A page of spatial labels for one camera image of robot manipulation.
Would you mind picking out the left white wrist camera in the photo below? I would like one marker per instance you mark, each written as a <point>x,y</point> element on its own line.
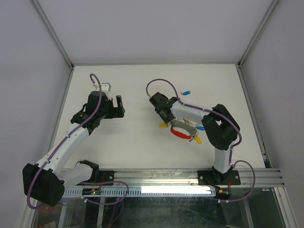
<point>105,88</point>

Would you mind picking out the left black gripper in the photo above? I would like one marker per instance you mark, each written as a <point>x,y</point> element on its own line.
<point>116,112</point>

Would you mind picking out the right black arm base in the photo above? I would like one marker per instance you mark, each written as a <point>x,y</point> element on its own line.
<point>214,178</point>

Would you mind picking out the white slotted cable duct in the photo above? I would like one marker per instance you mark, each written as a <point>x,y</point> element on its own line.
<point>145,191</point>

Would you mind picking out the yellow key tag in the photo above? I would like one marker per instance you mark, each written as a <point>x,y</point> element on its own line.
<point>163,125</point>

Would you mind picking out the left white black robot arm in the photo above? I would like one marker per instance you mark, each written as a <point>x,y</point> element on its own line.
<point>46,181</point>

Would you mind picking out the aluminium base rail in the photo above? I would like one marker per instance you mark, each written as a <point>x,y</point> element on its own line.
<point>262,177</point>

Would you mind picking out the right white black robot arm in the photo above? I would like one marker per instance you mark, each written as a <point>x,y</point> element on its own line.
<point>221,129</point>

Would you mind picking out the red silver carabiner keyring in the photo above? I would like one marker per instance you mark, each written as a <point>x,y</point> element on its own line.
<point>183,129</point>

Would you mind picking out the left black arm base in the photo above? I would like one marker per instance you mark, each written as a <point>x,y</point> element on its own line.
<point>104,177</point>

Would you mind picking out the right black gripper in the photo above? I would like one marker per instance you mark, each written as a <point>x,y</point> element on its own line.
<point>166,119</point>

